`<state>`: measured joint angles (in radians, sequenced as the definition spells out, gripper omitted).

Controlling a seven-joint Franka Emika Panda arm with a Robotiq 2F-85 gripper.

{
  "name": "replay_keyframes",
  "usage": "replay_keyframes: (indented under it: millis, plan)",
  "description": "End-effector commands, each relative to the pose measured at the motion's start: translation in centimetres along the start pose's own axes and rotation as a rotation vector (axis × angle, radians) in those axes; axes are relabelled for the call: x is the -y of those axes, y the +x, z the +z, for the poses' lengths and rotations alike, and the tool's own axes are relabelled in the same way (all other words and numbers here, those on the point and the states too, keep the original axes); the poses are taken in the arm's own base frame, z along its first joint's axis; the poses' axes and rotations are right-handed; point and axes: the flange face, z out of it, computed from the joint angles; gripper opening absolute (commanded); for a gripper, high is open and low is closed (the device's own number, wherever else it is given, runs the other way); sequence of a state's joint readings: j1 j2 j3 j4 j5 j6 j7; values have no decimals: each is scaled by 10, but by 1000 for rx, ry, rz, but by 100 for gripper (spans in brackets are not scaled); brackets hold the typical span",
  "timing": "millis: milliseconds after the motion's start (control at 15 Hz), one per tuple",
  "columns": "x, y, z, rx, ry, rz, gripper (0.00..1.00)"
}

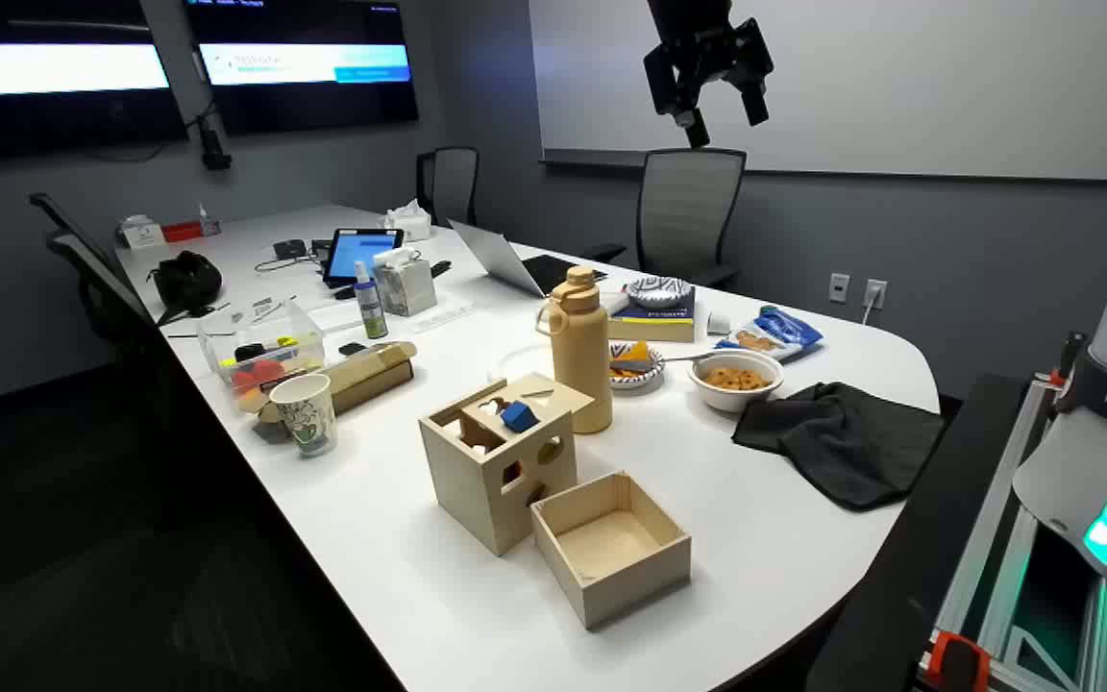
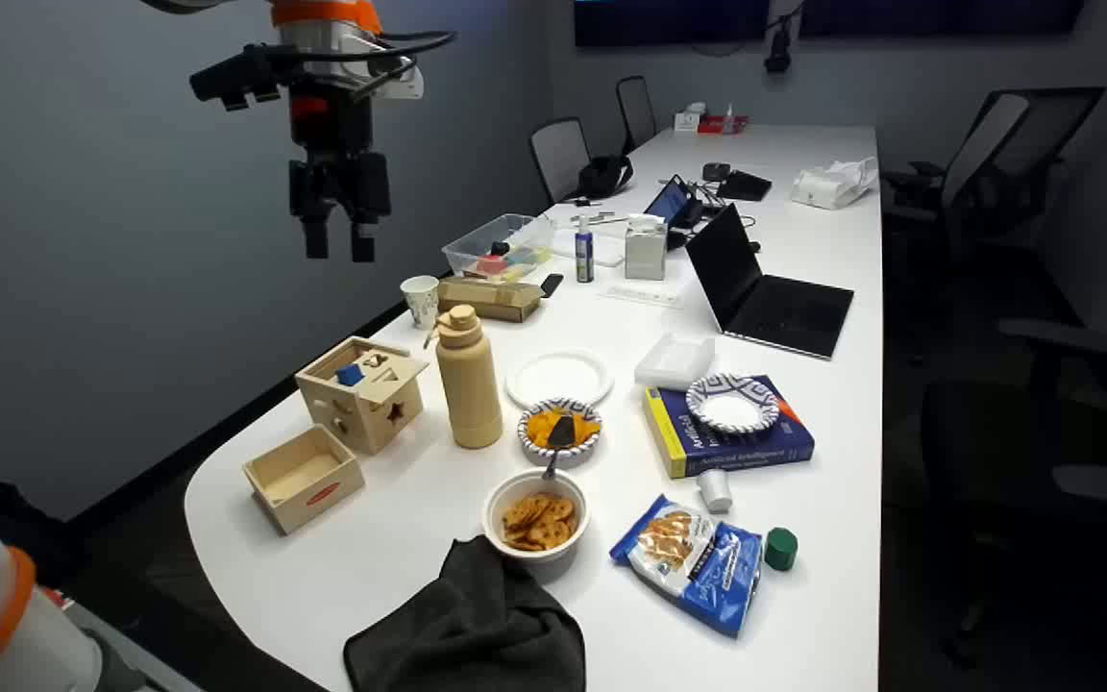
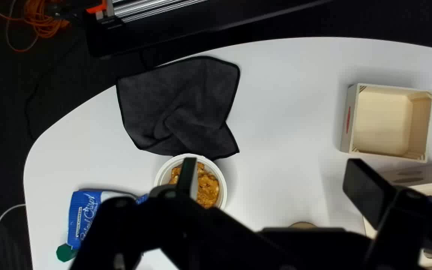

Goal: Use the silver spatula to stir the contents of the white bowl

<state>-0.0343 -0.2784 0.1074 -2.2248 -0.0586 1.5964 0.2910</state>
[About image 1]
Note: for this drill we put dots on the small green spray bottle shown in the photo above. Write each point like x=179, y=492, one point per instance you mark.
x=370, y=310

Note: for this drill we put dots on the orange clamp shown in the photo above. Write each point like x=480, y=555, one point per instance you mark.
x=954, y=658

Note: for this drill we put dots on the white bowl with snacks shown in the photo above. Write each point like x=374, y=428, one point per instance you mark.
x=735, y=383

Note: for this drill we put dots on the camera on grey pole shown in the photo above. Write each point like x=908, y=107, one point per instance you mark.
x=183, y=64

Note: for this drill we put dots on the white tissue pile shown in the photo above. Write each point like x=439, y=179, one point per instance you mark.
x=408, y=221

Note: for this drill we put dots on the small bowl with orange food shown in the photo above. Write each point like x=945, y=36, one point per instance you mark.
x=634, y=365

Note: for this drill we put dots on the paper cup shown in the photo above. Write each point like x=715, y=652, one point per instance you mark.
x=305, y=415

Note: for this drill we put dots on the open black laptop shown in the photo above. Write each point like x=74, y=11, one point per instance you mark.
x=499, y=262

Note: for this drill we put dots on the white wall outlet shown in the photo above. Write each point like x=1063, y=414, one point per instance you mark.
x=876, y=294
x=840, y=287

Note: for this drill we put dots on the whiteboard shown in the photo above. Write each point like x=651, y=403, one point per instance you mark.
x=938, y=79

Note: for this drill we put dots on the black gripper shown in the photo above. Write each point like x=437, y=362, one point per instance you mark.
x=702, y=52

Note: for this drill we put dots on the red flat box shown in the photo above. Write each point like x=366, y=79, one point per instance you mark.
x=183, y=232

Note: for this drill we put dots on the black office chair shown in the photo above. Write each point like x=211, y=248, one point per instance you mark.
x=98, y=282

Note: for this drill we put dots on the black cloth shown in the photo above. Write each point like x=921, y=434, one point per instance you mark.
x=841, y=442

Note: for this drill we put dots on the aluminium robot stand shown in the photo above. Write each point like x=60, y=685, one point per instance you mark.
x=1002, y=563

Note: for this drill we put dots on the blue snack bag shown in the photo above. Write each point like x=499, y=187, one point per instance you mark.
x=777, y=330

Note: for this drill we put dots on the clear plastic marker container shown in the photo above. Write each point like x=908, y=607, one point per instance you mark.
x=259, y=352

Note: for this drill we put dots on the tablet with blue screen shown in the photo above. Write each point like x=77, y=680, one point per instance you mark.
x=361, y=256

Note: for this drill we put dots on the blue block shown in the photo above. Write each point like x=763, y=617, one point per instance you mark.
x=515, y=415

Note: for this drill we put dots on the black stand panel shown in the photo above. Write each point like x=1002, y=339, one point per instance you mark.
x=884, y=617

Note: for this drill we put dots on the small wooden block box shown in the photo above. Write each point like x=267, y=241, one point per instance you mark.
x=370, y=375

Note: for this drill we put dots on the wall monitor screen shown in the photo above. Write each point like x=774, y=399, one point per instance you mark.
x=46, y=71
x=305, y=64

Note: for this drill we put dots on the open wooden tray box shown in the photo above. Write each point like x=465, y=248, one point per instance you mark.
x=611, y=549

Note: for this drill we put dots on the black bag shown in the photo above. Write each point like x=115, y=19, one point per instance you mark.
x=184, y=282

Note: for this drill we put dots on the black device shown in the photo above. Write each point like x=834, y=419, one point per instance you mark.
x=288, y=248

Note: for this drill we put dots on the white carton box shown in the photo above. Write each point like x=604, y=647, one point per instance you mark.
x=405, y=287

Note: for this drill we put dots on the tan water bottle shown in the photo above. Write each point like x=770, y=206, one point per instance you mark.
x=578, y=352

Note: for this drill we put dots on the wooden shape sorter box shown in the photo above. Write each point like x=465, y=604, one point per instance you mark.
x=494, y=480

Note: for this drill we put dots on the grey mesh office chair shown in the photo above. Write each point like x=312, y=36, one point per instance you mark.
x=451, y=183
x=690, y=206

